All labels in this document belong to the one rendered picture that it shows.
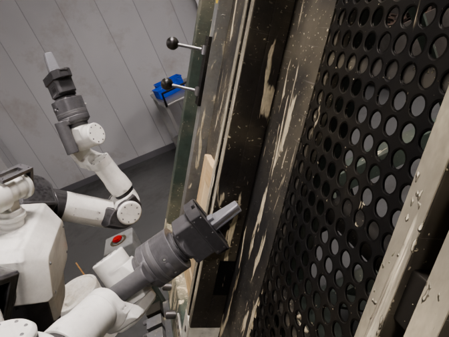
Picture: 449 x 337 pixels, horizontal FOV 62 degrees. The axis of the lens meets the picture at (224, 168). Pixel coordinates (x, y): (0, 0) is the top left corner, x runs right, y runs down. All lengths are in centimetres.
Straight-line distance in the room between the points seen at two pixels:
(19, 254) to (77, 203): 34
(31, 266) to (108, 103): 424
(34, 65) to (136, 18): 135
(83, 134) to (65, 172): 437
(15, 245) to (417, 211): 80
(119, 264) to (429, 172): 58
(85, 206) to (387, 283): 101
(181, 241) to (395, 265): 47
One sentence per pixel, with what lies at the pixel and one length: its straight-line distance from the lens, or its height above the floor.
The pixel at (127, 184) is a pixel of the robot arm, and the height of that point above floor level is 121.
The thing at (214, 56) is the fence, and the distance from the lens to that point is 113.
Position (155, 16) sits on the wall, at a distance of 484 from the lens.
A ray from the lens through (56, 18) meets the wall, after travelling 503.
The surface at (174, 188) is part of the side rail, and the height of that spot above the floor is 103.
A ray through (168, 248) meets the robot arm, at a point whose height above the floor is 127.
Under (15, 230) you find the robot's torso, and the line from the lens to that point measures 98.
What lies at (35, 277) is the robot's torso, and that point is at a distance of 92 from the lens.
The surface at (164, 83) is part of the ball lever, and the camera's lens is 118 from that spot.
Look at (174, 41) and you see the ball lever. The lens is 117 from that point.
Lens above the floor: 163
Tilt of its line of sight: 24 degrees down
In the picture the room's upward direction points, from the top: 23 degrees counter-clockwise
